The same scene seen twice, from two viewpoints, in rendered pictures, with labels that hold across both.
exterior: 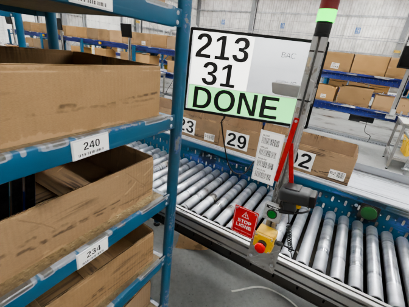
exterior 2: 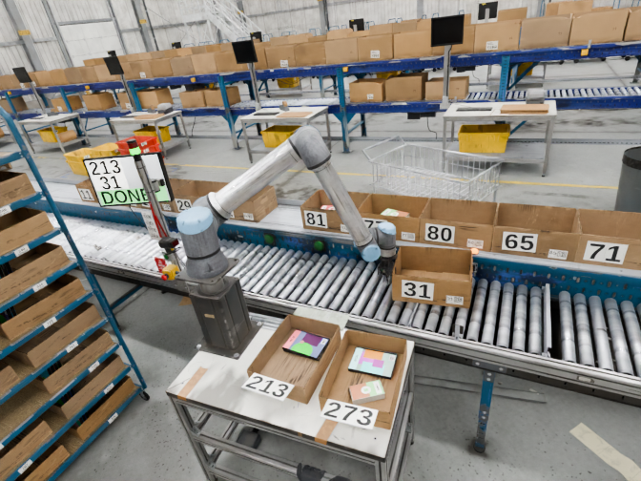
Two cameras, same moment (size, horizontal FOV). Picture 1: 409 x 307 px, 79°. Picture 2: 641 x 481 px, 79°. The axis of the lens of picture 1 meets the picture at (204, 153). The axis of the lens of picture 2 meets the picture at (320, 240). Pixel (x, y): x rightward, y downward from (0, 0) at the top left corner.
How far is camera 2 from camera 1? 1.92 m
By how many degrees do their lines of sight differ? 7
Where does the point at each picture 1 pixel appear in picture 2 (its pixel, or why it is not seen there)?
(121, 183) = (46, 260)
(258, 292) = not seen: hidden behind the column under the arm
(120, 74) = (26, 223)
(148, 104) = (45, 227)
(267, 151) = (149, 221)
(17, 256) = (11, 288)
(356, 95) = (404, 88)
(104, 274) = (54, 297)
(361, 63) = (403, 44)
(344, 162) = (247, 206)
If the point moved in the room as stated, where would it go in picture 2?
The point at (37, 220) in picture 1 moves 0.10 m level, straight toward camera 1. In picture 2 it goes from (13, 277) to (16, 285)
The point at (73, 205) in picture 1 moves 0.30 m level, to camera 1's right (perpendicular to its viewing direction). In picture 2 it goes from (26, 271) to (86, 262)
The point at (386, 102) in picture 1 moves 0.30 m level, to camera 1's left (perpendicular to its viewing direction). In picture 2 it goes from (438, 89) to (418, 92)
